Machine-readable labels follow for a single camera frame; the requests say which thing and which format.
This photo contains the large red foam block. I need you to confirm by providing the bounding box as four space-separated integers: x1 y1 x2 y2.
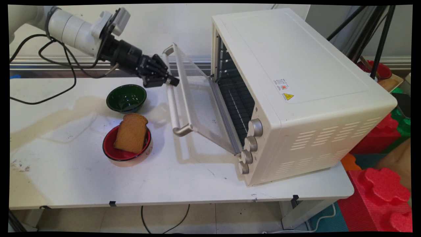
338 168 413 233

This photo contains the glass oven door with handle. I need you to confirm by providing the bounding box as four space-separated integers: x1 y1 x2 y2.
162 43 243 156

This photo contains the black tripod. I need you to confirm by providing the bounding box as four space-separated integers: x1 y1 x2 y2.
327 5 397 80

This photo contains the cream toaster oven body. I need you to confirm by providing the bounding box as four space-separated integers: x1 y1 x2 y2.
210 8 398 187

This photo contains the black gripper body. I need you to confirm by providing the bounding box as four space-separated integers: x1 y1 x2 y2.
111 40 154 77

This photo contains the aluminium rail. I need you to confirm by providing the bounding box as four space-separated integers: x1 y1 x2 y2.
9 56 211 79

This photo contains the red bowl with black rim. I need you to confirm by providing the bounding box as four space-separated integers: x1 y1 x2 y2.
102 125 152 162

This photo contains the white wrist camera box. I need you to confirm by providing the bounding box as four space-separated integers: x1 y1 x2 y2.
91 7 131 37

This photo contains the dark green bowl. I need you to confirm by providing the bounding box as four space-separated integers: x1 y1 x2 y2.
106 84 147 113

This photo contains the wooden tray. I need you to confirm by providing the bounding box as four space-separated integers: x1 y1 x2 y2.
378 74 405 93

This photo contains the orange foam piece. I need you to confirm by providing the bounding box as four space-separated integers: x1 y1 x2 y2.
340 153 362 172

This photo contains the green foam block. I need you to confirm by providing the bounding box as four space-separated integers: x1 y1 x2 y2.
383 87 411 152

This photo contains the yellow warning sticker label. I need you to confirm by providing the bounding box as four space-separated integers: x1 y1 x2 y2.
274 78 295 101

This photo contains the large silver oven knob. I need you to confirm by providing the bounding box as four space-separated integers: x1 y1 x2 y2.
248 118 263 137

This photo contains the red bowl with spoon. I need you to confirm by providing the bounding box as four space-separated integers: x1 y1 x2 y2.
357 57 393 80

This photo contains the wire oven rack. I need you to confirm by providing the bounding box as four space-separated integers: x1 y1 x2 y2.
216 39 256 146

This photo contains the black floor cable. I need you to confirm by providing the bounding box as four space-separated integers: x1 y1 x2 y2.
141 204 190 234

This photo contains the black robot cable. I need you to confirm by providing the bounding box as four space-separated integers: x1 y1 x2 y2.
38 31 119 79
9 34 77 105

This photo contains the white floor cable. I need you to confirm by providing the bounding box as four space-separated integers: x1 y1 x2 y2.
262 203 336 234

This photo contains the brown toast bread slice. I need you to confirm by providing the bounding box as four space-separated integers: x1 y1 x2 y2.
114 113 149 154

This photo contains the blue floor mat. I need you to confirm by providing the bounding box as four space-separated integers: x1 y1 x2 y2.
309 203 349 233

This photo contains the white table leg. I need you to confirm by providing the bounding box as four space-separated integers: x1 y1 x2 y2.
280 197 340 230

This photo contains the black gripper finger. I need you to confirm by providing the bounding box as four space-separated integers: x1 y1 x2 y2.
143 75 180 88
148 54 169 76

